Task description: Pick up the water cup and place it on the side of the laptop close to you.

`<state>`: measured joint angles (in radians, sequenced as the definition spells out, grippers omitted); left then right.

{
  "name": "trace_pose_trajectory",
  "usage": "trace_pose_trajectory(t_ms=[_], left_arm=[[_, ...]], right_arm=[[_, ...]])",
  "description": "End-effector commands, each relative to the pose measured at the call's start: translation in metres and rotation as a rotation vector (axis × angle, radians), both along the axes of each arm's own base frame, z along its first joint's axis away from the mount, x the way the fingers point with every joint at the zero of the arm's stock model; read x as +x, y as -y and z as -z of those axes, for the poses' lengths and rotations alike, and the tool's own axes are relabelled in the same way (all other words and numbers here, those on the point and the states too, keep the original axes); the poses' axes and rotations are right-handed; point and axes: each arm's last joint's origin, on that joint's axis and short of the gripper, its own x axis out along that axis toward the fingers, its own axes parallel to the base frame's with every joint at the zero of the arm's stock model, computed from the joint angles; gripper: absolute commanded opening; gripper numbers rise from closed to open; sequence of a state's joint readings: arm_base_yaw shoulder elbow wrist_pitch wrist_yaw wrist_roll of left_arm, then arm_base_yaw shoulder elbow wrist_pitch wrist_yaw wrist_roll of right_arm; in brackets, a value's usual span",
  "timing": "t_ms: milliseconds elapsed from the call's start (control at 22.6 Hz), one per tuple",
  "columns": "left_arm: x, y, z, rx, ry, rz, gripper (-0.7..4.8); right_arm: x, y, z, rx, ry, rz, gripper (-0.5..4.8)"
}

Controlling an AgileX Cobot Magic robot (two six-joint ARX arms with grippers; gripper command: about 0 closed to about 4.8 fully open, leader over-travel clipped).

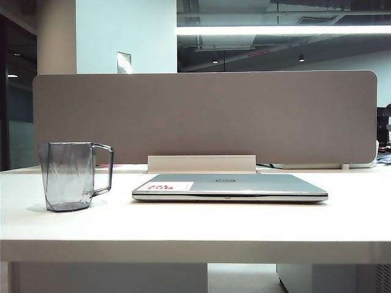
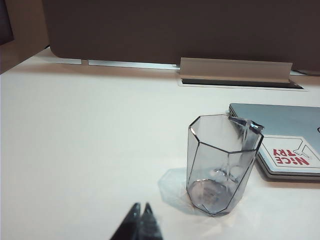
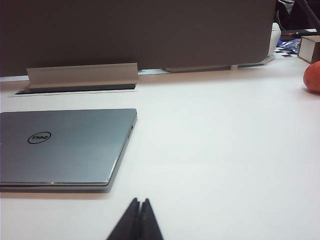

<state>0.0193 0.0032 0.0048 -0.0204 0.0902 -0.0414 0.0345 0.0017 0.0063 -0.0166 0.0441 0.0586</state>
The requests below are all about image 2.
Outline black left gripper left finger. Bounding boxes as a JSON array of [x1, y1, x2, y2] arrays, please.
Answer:
[[109, 202, 142, 240]]

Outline silver partition base rail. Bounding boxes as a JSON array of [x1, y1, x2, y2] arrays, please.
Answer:
[[56, 58, 320, 76]]

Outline clear faceted glass cup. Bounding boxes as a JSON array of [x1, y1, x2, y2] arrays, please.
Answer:
[[186, 114, 264, 217]]

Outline grey cable port flap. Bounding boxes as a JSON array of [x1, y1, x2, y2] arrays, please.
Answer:
[[179, 56, 294, 84]]

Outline silver closed laptop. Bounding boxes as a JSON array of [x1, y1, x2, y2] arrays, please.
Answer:
[[227, 102, 320, 183]]

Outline white red-lettered sticker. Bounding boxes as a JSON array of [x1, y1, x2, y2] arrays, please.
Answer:
[[258, 136, 320, 169]]

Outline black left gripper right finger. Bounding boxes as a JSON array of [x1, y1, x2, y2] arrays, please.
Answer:
[[139, 201, 165, 240]]

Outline dark grey desk partition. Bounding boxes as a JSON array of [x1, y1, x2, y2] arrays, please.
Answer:
[[42, 0, 320, 74]]

